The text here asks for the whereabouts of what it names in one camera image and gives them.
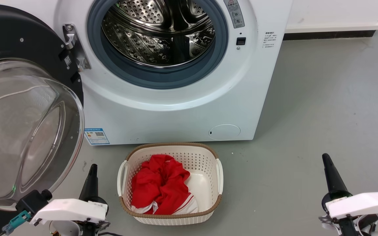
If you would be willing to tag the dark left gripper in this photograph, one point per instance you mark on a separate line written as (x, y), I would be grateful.
(90, 227)

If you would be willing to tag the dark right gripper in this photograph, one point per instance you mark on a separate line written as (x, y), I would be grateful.
(353, 226)

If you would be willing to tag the black round glass washer door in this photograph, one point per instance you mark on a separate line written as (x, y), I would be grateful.
(15, 36)

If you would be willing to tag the white front-load washing machine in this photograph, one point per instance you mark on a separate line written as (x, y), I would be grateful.
(176, 121)

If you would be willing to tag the metal door hinge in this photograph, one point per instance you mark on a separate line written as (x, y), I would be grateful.
(77, 49)

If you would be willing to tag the black door lock slot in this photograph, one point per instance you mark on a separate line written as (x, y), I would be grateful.
(241, 41)

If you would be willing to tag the blue energy label sticker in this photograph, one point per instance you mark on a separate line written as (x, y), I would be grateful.
(96, 136)

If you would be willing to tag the red and white garment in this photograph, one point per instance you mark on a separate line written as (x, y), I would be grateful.
(161, 183)

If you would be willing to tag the white plastic laundry basket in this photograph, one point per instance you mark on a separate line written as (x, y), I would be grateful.
(207, 167)

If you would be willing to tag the round white filter cover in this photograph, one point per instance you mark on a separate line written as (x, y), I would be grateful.
(224, 132)

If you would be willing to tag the perforated steel washer drum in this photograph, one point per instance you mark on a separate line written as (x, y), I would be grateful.
(136, 39)

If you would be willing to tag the small black text label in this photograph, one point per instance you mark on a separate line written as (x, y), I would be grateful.
(269, 39)

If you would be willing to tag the grey warning label strip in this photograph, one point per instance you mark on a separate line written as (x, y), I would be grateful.
(235, 14)

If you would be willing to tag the white left wrist camera cover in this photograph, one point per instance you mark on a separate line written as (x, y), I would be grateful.
(71, 209)

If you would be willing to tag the white wrist camera cover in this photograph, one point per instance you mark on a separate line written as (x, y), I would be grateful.
(363, 203)
(71, 209)

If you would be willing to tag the white right wrist camera cover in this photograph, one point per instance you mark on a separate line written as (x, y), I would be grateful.
(363, 203)

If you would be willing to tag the black left wrist camera block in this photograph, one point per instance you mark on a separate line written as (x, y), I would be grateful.
(31, 201)

